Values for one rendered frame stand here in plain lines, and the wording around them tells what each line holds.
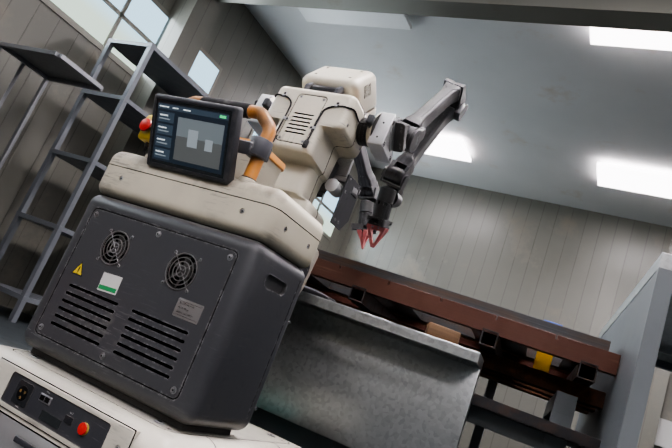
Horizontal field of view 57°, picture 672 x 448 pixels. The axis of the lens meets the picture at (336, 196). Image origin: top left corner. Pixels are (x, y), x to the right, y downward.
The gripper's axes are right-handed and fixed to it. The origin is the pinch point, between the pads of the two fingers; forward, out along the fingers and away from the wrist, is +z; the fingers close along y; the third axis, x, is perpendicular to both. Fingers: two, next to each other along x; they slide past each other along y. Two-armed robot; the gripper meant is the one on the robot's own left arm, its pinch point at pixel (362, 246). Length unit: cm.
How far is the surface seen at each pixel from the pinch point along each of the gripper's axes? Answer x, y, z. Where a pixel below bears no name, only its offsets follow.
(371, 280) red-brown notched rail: 43, -15, 21
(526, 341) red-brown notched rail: 44, -65, 37
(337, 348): 48, -7, 45
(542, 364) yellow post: 27, -70, 43
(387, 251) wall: -689, 134, -157
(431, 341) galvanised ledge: 64, -39, 42
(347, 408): 48, -13, 63
